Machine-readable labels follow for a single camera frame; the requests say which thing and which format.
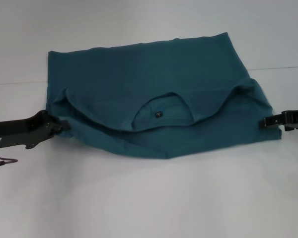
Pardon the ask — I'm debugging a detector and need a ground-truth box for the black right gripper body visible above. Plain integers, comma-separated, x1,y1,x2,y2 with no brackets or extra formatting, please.
282,108,298,132

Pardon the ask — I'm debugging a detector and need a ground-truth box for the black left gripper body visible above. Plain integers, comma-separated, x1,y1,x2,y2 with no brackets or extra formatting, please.
0,111,63,150

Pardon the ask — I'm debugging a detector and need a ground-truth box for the teal t-shirt with pink print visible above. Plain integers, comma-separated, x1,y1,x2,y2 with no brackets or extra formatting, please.
46,31,282,161

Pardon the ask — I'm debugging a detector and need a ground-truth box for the left gripper cable with connector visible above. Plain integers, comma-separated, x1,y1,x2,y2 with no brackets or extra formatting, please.
0,150,18,170

